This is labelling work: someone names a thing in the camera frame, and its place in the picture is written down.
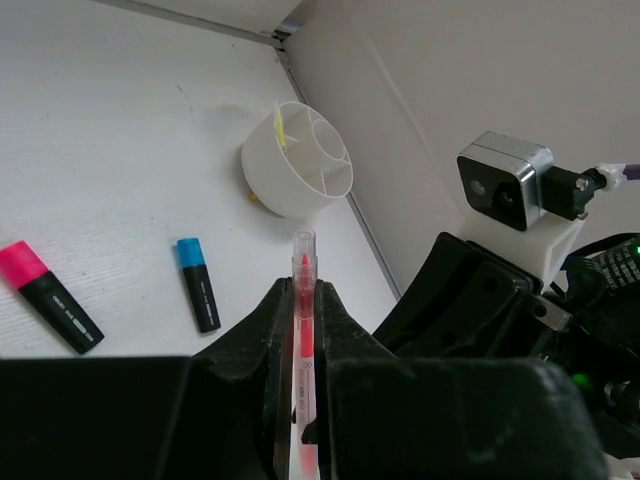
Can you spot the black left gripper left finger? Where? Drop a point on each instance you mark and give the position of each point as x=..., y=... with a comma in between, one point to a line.
x=223, y=413

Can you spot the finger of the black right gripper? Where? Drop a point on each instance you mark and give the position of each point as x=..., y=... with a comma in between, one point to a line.
x=465, y=301

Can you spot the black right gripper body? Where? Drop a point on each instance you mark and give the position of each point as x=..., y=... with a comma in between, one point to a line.
x=599, y=349

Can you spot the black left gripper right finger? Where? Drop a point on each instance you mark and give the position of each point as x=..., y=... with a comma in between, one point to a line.
x=384, y=417

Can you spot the red pink pen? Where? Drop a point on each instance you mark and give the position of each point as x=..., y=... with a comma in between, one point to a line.
x=304, y=277

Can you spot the blue cap black highlighter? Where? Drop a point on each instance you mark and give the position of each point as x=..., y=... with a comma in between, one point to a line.
x=198, y=285

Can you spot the pink cap black highlighter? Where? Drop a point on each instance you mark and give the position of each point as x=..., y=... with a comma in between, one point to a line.
x=24, y=271

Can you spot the yellow pen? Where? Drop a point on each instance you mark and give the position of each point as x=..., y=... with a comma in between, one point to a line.
x=279, y=126

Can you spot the white round divided container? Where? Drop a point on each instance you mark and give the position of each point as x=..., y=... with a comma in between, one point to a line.
x=291, y=184

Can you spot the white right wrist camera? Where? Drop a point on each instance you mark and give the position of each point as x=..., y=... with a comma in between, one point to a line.
x=523, y=207

